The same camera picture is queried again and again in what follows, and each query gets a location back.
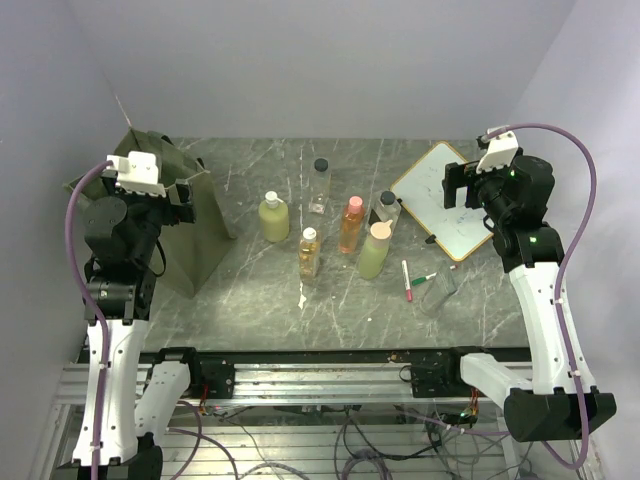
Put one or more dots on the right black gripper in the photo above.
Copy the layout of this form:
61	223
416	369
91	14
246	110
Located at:
460	175

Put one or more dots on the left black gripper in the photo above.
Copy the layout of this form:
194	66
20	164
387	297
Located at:
172	211

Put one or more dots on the orange bottle pink cap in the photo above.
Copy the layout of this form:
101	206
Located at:
351	221

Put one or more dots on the tall clear square bottle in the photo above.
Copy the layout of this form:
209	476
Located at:
319	184

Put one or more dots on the amber liquid clear bottle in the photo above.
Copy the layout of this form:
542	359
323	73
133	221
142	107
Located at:
309	254

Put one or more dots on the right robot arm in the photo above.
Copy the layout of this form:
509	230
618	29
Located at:
561	401

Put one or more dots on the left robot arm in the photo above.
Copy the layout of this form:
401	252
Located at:
122	428

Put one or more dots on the olive canvas bag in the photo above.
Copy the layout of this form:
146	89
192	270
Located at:
200	235

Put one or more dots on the yellow-framed whiteboard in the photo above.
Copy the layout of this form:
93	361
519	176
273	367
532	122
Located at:
458	231

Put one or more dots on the short clear square bottle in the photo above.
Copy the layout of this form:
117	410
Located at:
386	207

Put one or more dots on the clear plastic cup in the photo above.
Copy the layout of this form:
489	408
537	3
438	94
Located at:
440	288

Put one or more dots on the red whiteboard marker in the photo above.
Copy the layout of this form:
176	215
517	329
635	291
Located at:
407	280

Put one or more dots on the green whiteboard marker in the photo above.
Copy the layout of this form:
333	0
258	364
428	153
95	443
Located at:
422	279

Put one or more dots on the green bottle peach cap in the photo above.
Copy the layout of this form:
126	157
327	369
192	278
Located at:
375	250

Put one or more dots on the yellow-green pump bottle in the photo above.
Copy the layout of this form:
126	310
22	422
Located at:
274	217

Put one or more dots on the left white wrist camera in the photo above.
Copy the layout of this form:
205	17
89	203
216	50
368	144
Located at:
137	173

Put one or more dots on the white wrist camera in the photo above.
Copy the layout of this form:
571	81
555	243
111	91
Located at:
137	173
501	145

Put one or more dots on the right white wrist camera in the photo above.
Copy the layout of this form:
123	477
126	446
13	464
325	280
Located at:
501	145

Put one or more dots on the aluminium mounting rail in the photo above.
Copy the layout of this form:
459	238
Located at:
358	376

